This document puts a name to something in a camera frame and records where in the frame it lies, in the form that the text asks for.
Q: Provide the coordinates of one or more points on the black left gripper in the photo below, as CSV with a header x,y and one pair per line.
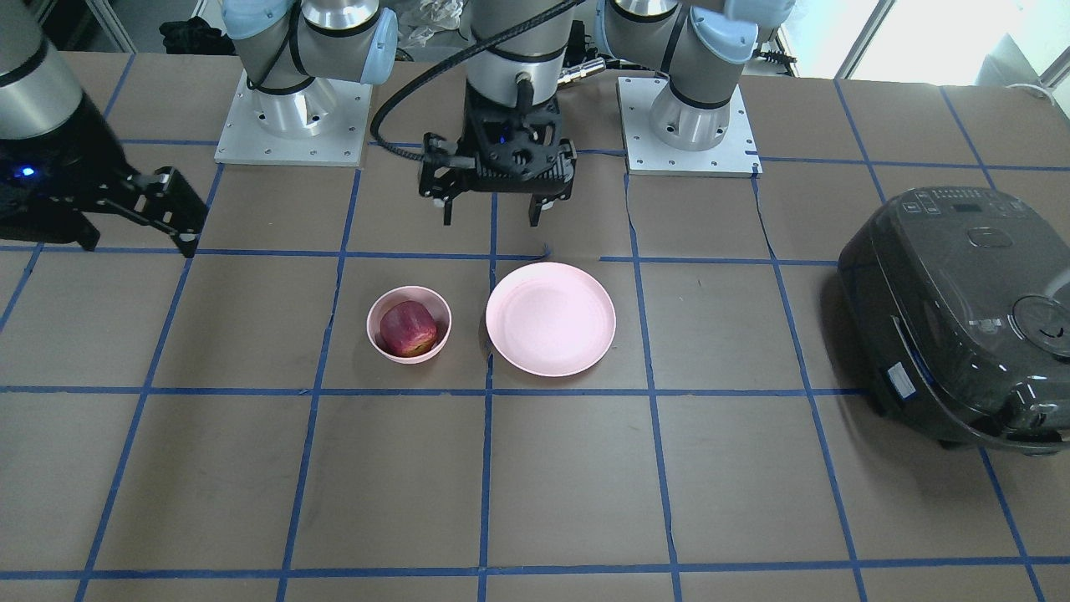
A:
x,y
435,173

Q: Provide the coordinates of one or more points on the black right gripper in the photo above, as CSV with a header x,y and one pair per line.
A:
x,y
52,157

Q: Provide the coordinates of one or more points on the pink bowl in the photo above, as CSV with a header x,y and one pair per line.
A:
x,y
433,301

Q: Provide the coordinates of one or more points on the red apple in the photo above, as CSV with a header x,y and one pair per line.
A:
x,y
408,330

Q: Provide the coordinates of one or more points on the pink plate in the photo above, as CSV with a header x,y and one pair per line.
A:
x,y
550,319

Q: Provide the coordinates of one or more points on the black rice cooker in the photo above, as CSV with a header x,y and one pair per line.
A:
x,y
960,297

